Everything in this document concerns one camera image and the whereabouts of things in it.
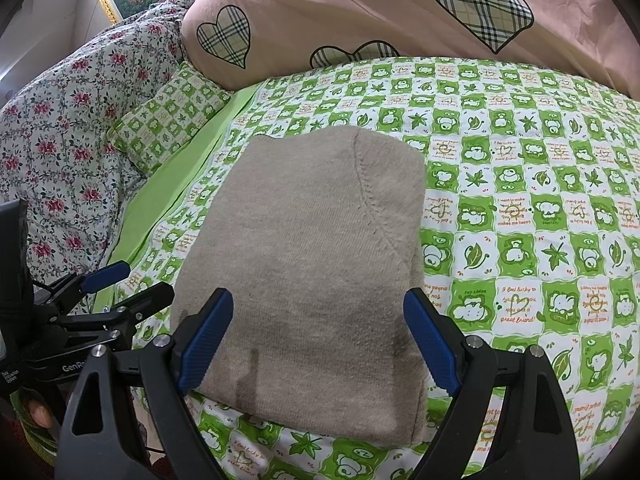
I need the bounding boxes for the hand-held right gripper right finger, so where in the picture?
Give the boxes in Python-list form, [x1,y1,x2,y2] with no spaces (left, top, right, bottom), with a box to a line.
[402,287,578,480]

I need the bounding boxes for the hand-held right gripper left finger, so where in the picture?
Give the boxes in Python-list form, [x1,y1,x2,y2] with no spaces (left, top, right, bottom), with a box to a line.
[60,287,235,480]

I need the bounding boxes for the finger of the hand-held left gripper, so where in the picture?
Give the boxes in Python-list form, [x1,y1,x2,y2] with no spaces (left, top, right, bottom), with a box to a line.
[97,282,176,333]
[47,260,132,308]

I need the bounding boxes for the beige knit sweater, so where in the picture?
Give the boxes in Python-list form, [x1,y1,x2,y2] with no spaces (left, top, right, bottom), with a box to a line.
[172,126,431,447]

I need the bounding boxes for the person's left hand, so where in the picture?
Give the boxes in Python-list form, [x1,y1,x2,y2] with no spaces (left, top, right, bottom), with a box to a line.
[27,400,57,429]

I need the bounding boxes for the plain green bed sheet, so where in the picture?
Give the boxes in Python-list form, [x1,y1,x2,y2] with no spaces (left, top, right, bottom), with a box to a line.
[95,82,266,313]

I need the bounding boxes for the floral quilt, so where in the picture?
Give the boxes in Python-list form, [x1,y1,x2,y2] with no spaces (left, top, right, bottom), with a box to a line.
[0,0,203,313]

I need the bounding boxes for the green checked printed pillow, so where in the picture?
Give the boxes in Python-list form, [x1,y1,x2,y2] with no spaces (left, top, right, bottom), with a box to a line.
[106,61,234,177]

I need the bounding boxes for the green checked printed blanket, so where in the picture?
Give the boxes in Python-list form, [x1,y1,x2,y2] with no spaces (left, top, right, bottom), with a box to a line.
[100,55,640,480]

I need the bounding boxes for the pink quilt with plaid hearts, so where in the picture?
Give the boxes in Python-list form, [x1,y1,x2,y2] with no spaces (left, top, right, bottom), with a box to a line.
[180,0,640,107]

